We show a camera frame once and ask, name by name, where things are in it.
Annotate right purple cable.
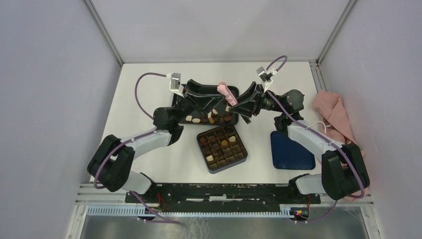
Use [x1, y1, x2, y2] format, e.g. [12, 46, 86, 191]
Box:
[265, 55, 366, 223]

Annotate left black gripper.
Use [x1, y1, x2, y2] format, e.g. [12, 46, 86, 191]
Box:
[173, 79, 225, 124]

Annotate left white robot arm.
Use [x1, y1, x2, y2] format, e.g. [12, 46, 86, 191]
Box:
[87, 79, 224, 203]

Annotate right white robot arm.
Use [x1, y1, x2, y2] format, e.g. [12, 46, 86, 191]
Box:
[228, 82, 370, 203]

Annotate black chocolate tray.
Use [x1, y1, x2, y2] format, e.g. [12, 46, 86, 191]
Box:
[171, 84, 240, 126]

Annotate blue box lid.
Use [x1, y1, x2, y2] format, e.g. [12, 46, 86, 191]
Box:
[270, 131, 316, 170]

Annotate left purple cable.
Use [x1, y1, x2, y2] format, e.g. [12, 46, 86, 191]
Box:
[94, 72, 169, 225]

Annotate pink tongs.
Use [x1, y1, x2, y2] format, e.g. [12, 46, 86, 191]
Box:
[216, 82, 238, 106]

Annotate blue chocolate box with insert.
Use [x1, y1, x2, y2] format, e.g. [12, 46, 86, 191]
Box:
[197, 123, 248, 174]

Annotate white cable duct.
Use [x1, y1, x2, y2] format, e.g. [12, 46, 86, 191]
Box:
[86, 206, 311, 219]

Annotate purple cable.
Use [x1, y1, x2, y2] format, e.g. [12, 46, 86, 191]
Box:
[94, 72, 169, 225]
[265, 55, 366, 223]

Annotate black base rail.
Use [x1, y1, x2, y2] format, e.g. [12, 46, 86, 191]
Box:
[125, 183, 321, 213]

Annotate pink cloth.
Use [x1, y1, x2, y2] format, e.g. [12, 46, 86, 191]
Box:
[312, 92, 367, 202]

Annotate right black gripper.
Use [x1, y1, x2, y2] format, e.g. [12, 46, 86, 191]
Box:
[228, 81, 286, 118]

